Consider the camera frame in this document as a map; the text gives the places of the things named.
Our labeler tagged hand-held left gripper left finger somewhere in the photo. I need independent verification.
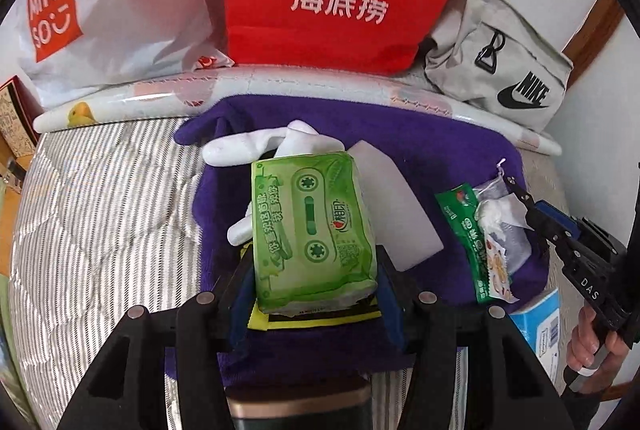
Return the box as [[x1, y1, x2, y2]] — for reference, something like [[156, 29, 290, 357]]
[[57, 255, 258, 430]]

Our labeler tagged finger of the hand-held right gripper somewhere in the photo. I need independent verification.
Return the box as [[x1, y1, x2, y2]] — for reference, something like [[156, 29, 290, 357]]
[[520, 207, 576, 261], [502, 176, 581, 236]]

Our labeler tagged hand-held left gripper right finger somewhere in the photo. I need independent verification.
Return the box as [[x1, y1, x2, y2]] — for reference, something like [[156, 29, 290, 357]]
[[375, 245, 576, 430]]

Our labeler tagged dark mesh drawstring pouch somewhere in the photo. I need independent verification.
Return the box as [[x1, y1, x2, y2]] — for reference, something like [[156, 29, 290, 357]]
[[472, 160, 533, 271]]

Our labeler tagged white tissue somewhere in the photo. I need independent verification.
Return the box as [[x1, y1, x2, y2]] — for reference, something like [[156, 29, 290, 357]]
[[475, 192, 526, 236]]

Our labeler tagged yellow black cloth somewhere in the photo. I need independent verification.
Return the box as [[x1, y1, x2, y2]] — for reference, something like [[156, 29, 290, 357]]
[[240, 245, 383, 333]]

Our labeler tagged green wipes packet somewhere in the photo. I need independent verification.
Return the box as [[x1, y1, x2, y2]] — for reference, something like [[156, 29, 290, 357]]
[[434, 184, 516, 306]]

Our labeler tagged translucent plastic pouch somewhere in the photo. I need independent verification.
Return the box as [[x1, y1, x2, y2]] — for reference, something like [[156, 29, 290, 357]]
[[347, 140, 446, 271]]

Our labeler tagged green tissue pack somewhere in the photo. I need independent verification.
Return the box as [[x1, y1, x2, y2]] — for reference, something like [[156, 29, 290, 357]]
[[250, 151, 378, 316]]

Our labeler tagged white plush toy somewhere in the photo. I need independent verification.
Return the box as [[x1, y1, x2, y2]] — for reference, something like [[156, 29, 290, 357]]
[[202, 120, 348, 246]]

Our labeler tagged person's right hand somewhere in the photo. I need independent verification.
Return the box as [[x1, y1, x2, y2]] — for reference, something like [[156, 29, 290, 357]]
[[567, 305, 628, 386]]

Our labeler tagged blue tissue pack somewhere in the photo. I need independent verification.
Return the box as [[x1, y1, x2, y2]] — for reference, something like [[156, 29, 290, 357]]
[[510, 287, 566, 383]]

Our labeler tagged dark green gold box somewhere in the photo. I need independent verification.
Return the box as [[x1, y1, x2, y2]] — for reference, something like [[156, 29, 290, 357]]
[[225, 372, 373, 430]]

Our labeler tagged purple towel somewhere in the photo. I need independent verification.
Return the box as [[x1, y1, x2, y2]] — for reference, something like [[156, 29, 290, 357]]
[[162, 95, 551, 393]]

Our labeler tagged grey striped mattress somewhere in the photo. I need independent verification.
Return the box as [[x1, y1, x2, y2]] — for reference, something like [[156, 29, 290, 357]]
[[0, 117, 571, 430]]

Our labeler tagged grey waist bag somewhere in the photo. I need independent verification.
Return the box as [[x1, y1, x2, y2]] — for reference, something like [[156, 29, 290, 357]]
[[422, 0, 576, 133]]

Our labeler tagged white printed paper roll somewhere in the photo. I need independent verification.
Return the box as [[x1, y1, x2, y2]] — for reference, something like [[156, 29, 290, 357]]
[[32, 66, 563, 156]]

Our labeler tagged patterned brown box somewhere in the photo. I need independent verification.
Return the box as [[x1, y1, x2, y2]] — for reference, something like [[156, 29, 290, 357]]
[[0, 75, 41, 161]]

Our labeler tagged white plastic shopping bag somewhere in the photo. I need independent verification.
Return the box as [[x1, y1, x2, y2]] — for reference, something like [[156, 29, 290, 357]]
[[17, 0, 236, 108]]

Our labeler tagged brown wooden door frame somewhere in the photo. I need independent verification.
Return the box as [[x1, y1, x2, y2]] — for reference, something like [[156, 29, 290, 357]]
[[562, 0, 628, 83]]

